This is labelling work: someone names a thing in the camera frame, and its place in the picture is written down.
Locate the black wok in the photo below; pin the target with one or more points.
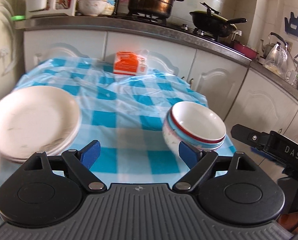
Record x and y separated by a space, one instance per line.
212 22

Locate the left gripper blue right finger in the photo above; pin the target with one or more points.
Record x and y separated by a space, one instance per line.
200 164

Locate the white bowl purple rim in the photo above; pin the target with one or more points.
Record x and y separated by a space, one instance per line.
170 138

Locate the white flower wall hook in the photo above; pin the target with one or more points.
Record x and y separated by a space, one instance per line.
4 53

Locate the orange tissue pack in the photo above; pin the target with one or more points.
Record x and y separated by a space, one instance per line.
131 63

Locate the blue cartoon bowl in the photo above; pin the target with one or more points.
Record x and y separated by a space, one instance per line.
181 136

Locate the person's hand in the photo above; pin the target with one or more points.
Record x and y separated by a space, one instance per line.
289 222

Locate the white condiment rack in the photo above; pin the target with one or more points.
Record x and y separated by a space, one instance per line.
55 7

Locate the metal kettle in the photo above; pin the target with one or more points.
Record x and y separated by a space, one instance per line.
266 48

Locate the white plate with grey pattern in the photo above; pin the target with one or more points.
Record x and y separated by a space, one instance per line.
19 142

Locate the red pan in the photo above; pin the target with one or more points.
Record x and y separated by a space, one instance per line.
247 52

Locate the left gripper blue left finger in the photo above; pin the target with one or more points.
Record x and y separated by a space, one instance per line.
77 165

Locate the white floral bowl on counter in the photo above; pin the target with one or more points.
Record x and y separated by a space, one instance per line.
91 7

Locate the red and white bowl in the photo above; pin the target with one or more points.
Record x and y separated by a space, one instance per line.
198 122

